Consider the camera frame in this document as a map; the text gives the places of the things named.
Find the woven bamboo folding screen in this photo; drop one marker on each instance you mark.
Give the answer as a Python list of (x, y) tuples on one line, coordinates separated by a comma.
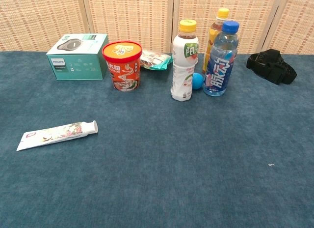
[(122, 16)]

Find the small blue ball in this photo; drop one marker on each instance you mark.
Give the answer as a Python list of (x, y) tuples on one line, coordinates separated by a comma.
[(198, 81)]

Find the blue sports drink bottle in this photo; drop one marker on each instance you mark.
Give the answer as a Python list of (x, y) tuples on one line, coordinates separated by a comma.
[(218, 75)]

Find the red instant noodle cup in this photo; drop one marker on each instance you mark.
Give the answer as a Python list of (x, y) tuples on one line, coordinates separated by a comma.
[(125, 70)]

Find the amber tea bottle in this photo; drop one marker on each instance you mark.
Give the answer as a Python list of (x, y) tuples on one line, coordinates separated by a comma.
[(216, 29)]

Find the white drink bottle yellow cap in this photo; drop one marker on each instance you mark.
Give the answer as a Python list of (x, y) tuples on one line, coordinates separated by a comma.
[(181, 75)]

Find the teal and white snack packet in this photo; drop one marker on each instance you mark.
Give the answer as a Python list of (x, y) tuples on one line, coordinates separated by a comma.
[(154, 61)]

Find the white floral toothpaste tube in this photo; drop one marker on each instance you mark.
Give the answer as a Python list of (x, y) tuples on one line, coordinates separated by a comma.
[(56, 134)]

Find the teal Philips product box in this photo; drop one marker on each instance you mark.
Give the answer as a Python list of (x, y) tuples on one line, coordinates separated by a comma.
[(76, 65)]

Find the blue felt table cover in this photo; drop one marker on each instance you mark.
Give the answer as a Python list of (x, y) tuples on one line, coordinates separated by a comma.
[(157, 164)]

